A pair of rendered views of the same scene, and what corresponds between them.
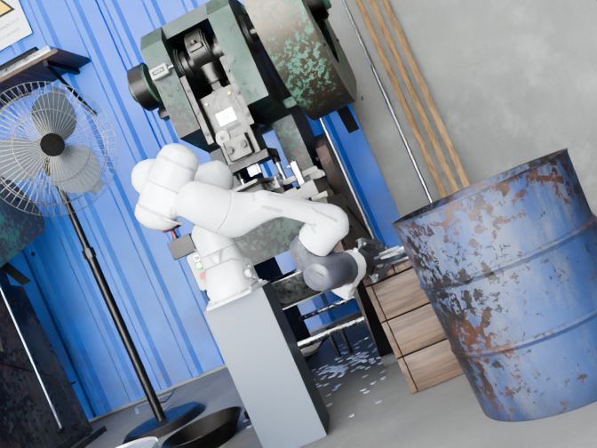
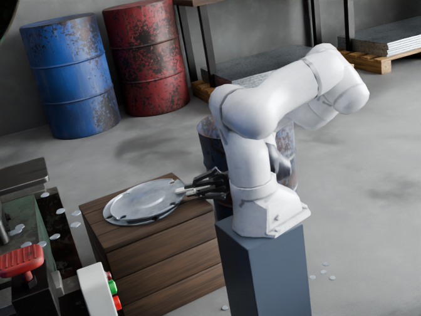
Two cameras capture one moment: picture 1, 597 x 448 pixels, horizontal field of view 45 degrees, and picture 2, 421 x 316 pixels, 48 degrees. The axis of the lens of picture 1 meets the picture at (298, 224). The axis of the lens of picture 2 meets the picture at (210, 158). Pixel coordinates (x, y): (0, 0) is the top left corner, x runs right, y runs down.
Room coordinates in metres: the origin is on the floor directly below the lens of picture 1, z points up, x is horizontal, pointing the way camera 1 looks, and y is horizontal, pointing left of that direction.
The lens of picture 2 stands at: (2.75, 1.18, 1.15)
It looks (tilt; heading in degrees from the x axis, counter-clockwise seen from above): 23 degrees down; 240
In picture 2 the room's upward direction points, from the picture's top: 10 degrees counter-clockwise
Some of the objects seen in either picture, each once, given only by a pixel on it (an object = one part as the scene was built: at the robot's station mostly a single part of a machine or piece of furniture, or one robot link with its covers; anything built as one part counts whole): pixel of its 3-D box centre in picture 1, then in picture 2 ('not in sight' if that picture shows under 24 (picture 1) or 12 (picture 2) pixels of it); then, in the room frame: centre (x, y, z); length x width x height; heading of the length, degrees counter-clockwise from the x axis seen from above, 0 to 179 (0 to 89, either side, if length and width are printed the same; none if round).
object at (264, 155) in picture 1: (253, 164); not in sight; (2.87, 0.07, 0.86); 0.20 x 0.16 x 0.05; 78
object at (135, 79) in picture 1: (155, 89); not in sight; (2.93, 0.31, 1.31); 0.22 x 0.12 x 0.22; 168
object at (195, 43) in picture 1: (211, 70); not in sight; (2.86, 0.07, 1.27); 0.21 x 0.12 x 0.34; 168
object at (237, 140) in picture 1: (232, 124); not in sight; (2.82, 0.08, 1.04); 0.17 x 0.15 x 0.30; 168
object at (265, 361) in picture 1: (268, 366); (266, 288); (2.10, 0.24, 0.23); 0.18 x 0.18 x 0.45; 85
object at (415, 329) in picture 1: (443, 300); (151, 244); (2.21, -0.31, 0.18); 0.40 x 0.38 x 0.35; 173
